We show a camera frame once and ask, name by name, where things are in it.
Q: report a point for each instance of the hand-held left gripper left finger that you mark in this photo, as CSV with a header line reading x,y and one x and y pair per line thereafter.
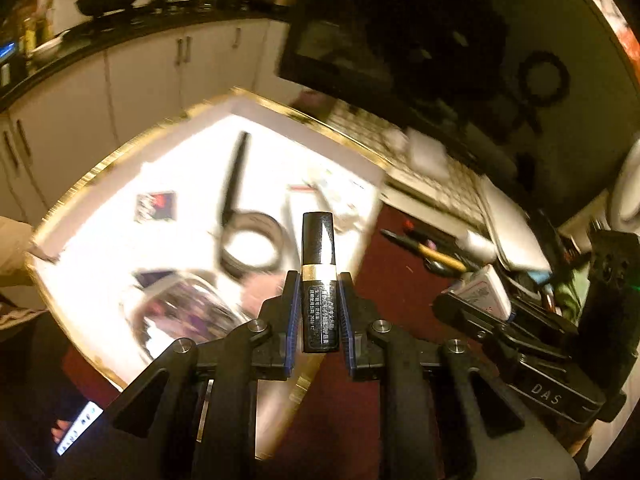
x,y
292,320

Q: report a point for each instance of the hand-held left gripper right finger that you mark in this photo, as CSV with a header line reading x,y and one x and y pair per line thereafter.
x,y
346,320

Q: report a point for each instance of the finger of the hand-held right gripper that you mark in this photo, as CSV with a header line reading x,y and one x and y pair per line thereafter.
x,y
465,317
545,320

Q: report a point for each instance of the black gold cosmetic tube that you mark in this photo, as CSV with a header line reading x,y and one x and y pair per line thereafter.
x,y
318,310

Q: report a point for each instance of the white pill bottle red label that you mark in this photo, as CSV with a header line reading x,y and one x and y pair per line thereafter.
x,y
482,292

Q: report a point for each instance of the black pen with red tip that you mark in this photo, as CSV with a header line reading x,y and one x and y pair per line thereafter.
x,y
400,239

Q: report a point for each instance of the white box with gold edge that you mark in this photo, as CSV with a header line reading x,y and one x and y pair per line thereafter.
x,y
190,160

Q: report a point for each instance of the dark red tablecloth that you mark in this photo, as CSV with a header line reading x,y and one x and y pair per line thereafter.
x,y
400,280

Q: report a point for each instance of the white slim bottle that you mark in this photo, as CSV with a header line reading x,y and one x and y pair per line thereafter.
x,y
477,245

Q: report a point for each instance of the white notebook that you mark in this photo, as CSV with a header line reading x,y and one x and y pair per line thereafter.
x,y
510,230

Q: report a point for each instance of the clear plastic container with stickers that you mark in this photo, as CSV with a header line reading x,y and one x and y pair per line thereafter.
x,y
190,305

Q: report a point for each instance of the black tape roll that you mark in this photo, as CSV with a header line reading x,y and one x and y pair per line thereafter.
x,y
255,218

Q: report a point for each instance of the long black pen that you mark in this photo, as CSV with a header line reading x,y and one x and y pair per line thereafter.
x,y
235,180

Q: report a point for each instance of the white box on keyboard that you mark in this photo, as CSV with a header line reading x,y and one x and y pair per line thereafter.
x,y
425,152

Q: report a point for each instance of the dark printed card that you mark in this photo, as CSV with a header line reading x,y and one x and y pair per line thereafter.
x,y
157,206

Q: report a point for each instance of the white keyboard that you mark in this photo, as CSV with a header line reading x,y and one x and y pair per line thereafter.
x,y
370,130

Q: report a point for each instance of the smartphone with lit screen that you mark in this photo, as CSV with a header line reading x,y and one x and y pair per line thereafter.
x,y
77,427

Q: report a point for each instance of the white kitchen cabinets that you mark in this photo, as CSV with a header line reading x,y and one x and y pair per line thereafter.
x,y
140,85

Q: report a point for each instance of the beige cloth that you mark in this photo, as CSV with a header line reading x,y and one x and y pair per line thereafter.
x,y
20,255

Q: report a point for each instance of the black kitchen counter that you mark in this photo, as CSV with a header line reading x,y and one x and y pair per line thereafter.
x,y
150,30

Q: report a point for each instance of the white bowl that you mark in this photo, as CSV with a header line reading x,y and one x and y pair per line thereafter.
x,y
47,50

